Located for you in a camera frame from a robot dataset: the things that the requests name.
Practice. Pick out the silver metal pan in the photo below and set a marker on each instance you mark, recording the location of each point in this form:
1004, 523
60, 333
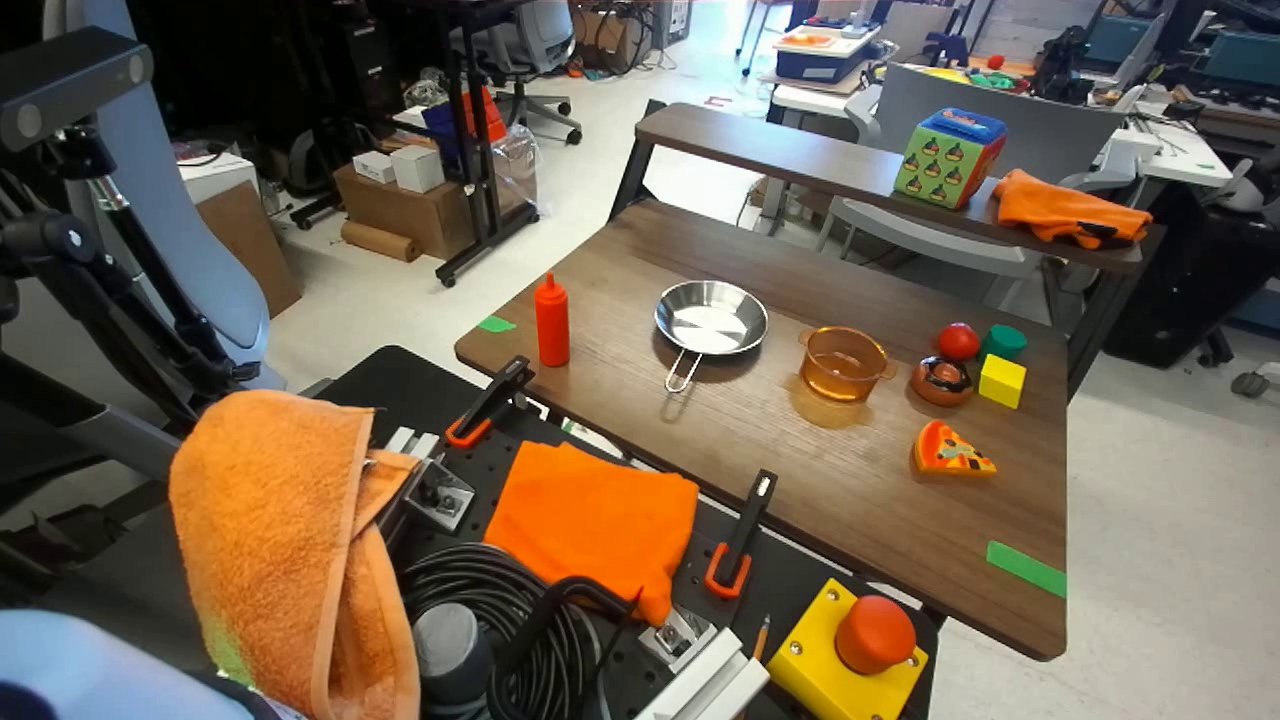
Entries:
710, 318

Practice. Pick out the red squeeze bottle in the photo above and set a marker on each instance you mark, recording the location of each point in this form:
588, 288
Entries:
552, 324

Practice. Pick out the short green tape strip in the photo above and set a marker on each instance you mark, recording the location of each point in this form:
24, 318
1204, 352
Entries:
496, 324

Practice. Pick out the folded orange cloth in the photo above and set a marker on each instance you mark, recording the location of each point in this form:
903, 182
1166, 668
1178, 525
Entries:
593, 523

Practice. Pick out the amber transparent bowl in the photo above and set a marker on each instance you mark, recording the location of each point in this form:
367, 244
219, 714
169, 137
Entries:
842, 367

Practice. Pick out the dark wooden bench table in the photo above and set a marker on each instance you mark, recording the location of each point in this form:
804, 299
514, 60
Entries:
772, 148

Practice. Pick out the black floor stand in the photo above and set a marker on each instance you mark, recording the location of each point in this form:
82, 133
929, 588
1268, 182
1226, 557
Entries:
475, 161

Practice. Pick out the large cardboard box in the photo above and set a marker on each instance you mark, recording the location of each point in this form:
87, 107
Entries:
407, 214

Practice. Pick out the cardboard tube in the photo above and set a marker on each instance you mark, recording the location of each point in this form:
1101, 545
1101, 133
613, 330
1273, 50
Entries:
379, 240

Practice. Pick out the brown toy donut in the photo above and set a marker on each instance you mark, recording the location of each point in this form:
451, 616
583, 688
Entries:
943, 380

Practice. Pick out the small wooden stick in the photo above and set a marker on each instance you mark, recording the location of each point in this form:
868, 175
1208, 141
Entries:
762, 636

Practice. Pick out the white height-adjustable desk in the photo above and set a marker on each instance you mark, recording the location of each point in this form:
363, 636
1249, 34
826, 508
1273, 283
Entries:
812, 107

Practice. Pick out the white cardboard boxes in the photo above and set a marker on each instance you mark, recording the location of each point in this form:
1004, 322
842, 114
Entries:
400, 164

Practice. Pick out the red toy ball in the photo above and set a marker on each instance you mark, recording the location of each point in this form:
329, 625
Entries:
958, 340

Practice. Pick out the aluminium extrusion bar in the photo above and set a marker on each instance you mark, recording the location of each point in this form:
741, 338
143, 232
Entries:
707, 674

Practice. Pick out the toy pizza slice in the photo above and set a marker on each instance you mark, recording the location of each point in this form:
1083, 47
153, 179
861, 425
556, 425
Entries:
946, 453

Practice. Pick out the grey office chair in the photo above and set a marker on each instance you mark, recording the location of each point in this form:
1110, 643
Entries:
534, 60

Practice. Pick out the grey cylinder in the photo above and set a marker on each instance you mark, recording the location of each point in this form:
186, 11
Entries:
451, 644

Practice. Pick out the yellow emergency stop box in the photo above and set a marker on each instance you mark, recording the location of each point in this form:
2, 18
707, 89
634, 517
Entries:
844, 652

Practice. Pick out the device with orange top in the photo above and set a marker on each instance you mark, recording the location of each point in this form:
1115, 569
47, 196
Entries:
826, 55

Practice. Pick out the green toy block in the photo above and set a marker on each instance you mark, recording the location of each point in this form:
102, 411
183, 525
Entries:
1004, 340

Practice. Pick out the colourful toy cube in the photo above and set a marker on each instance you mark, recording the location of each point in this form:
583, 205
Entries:
950, 158

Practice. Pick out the orange terry towel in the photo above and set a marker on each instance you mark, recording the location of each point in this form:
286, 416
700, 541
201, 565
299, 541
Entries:
286, 545

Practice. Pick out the brown cardboard box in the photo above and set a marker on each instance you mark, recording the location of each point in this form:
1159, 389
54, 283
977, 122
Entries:
247, 240

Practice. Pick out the long green tape strip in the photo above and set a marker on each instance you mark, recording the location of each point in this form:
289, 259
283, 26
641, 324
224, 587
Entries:
1026, 569

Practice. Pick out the crumpled orange cloth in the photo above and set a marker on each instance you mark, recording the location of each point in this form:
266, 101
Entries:
1066, 209

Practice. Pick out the black office chair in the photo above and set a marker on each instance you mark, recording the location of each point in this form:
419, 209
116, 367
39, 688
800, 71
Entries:
1185, 287

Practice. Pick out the square metal bracket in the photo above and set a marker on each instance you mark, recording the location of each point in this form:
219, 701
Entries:
438, 488
682, 636

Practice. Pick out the small white bracket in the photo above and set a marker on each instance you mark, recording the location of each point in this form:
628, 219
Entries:
407, 442

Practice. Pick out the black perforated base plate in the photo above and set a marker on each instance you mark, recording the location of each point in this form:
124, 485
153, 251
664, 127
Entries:
385, 385

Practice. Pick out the black camera tripod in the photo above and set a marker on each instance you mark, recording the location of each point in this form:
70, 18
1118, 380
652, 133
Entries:
82, 295

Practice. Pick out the black stereo camera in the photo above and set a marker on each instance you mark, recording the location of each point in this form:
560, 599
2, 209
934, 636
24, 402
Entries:
65, 82

